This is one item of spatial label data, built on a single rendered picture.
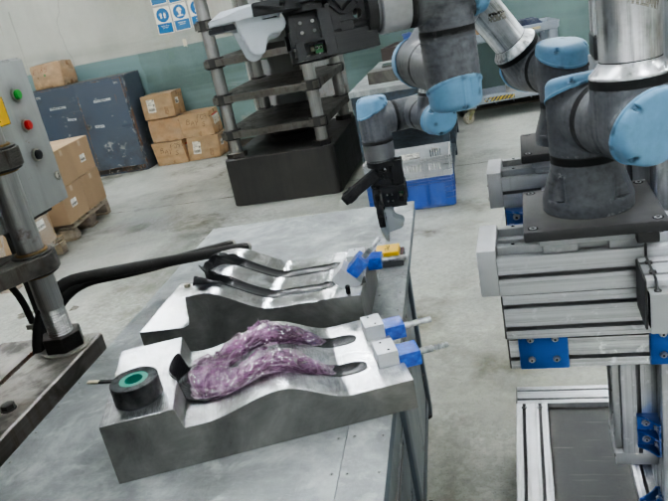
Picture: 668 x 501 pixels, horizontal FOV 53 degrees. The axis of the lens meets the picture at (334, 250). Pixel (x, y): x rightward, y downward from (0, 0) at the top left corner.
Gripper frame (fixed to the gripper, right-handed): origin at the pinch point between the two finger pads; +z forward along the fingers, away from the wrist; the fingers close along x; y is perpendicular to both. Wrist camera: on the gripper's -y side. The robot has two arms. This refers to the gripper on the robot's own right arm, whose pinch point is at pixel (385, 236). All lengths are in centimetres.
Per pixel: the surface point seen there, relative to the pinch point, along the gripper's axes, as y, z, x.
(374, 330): 2, 0, -51
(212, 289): -34, -6, -37
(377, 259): 0.3, -3.0, -23.0
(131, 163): -360, 76, 584
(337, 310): -7.4, 0.9, -38.5
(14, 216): -78, -27, -30
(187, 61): -278, -24, 632
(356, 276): -3.0, -4.1, -33.8
